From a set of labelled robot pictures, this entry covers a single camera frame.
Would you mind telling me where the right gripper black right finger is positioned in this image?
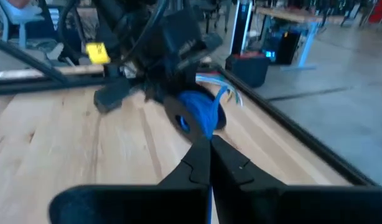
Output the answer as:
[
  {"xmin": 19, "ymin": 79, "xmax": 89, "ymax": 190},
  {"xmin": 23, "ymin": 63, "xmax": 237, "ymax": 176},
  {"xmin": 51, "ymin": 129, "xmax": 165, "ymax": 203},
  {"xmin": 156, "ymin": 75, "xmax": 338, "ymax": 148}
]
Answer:
[{"xmin": 211, "ymin": 136, "xmax": 382, "ymax": 224}]

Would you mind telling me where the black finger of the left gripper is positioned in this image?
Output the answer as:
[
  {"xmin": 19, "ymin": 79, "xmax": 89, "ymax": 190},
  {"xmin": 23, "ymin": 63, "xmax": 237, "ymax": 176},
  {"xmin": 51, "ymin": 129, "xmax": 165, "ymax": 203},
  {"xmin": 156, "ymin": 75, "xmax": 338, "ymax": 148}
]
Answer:
[{"xmin": 147, "ymin": 81, "xmax": 187, "ymax": 103}]

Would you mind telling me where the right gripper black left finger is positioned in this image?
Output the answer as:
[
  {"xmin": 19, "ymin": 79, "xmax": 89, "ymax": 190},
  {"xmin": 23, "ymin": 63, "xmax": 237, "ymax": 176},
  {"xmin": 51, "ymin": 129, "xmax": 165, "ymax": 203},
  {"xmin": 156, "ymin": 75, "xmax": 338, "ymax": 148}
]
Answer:
[{"xmin": 48, "ymin": 136, "xmax": 212, "ymax": 224}]

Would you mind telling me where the large black cable spool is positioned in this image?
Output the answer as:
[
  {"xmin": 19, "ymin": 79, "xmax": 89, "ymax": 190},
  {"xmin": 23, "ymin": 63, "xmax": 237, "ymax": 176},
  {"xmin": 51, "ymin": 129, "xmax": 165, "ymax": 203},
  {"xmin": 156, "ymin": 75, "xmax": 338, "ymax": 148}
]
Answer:
[{"xmin": 162, "ymin": 89, "xmax": 228, "ymax": 144}]

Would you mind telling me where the yellow tag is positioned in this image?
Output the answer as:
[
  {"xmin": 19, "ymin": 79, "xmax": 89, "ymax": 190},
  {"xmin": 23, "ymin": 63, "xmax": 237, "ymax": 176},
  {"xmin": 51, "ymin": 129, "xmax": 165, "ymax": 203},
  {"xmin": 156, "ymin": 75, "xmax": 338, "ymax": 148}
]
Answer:
[{"xmin": 85, "ymin": 42, "xmax": 112, "ymax": 65}]

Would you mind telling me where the black bin red top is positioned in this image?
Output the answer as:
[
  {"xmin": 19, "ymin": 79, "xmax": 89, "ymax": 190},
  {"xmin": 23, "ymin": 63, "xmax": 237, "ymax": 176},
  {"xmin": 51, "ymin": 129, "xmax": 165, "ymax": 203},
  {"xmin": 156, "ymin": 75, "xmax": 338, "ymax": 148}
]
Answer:
[{"xmin": 225, "ymin": 52, "xmax": 271, "ymax": 89}]

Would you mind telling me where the white tower unit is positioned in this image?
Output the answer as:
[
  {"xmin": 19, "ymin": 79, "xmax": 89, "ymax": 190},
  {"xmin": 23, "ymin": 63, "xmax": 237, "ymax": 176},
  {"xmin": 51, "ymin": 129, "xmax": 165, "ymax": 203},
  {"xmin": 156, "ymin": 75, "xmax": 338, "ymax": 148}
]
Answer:
[{"xmin": 230, "ymin": 0, "xmax": 254, "ymax": 57}]

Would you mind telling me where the pale blue chair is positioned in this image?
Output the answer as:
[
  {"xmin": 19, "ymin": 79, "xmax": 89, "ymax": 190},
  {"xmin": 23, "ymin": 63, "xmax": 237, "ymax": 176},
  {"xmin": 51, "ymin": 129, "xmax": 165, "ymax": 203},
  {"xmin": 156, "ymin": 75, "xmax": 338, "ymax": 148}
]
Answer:
[{"xmin": 0, "ymin": 0, "xmax": 45, "ymax": 50}]

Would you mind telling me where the black computer tower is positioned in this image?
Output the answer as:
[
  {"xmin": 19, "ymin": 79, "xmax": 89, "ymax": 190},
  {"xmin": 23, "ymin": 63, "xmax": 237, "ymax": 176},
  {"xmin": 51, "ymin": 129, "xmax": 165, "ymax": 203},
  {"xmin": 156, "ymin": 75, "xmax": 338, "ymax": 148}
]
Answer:
[{"xmin": 276, "ymin": 30, "xmax": 303, "ymax": 66}]

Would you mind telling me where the wooden top desk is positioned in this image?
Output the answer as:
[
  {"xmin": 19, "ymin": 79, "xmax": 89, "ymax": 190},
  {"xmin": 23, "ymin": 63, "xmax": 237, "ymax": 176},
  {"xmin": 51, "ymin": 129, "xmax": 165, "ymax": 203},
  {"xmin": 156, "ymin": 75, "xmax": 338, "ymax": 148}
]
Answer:
[{"xmin": 255, "ymin": 6, "xmax": 346, "ymax": 72}]

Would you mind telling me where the multicolour cable bundle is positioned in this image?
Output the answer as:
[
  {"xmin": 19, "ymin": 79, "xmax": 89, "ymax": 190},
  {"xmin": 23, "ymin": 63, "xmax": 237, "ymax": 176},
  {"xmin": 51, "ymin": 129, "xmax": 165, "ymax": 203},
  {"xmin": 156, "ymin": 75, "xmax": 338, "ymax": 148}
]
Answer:
[{"xmin": 195, "ymin": 74, "xmax": 244, "ymax": 107}]

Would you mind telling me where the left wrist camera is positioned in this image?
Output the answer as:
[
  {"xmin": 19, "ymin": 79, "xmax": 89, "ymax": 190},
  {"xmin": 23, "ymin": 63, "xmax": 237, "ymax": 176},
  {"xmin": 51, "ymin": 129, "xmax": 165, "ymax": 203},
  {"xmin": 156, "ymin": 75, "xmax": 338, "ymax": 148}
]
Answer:
[{"xmin": 159, "ymin": 9, "xmax": 225, "ymax": 74}]

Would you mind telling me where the black table edge rail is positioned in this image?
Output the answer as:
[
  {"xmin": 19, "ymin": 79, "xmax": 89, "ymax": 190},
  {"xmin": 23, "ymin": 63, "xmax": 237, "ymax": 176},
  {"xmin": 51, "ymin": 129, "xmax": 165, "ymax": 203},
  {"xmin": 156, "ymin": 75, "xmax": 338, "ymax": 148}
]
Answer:
[{"xmin": 0, "ymin": 65, "xmax": 378, "ymax": 187}]

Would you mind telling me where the black diagonal frame brace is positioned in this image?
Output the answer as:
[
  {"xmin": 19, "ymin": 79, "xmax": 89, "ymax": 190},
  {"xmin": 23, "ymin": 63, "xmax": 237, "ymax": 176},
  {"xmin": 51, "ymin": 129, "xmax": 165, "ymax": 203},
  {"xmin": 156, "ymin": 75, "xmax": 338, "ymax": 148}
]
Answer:
[{"xmin": 0, "ymin": 35, "xmax": 70, "ymax": 85}]

